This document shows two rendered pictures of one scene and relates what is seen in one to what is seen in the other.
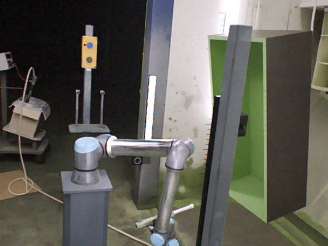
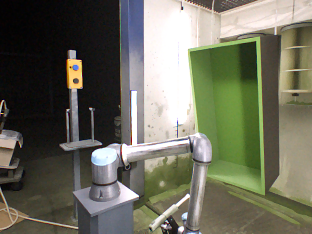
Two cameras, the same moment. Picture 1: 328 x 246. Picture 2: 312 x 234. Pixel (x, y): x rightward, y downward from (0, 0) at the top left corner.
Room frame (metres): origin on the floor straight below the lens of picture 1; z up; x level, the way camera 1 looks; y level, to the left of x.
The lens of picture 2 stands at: (0.75, 0.57, 1.29)
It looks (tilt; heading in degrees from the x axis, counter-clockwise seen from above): 6 degrees down; 342
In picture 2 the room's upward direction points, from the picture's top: straight up
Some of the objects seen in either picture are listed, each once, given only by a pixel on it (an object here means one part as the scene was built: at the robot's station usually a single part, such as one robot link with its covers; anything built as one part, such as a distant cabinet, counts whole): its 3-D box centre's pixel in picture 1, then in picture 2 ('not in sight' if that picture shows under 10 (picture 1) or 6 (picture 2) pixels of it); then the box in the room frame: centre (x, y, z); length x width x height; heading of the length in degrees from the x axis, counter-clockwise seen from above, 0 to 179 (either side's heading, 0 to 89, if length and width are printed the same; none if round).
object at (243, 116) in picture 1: (228, 122); not in sight; (1.01, -0.20, 1.35); 0.09 x 0.07 x 0.07; 110
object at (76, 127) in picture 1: (89, 109); (80, 126); (2.78, 0.61, 0.95); 0.26 x 0.15 x 0.32; 110
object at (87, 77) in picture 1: (86, 119); (74, 137); (2.93, 0.67, 0.82); 0.06 x 0.06 x 1.64; 20
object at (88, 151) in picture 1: (86, 152); (104, 164); (2.07, 0.47, 0.83); 0.17 x 0.15 x 0.18; 158
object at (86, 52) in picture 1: (89, 52); (74, 74); (2.87, 0.65, 1.42); 0.12 x 0.06 x 0.26; 110
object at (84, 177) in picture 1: (85, 172); (105, 186); (2.06, 0.47, 0.69); 0.19 x 0.19 x 0.10
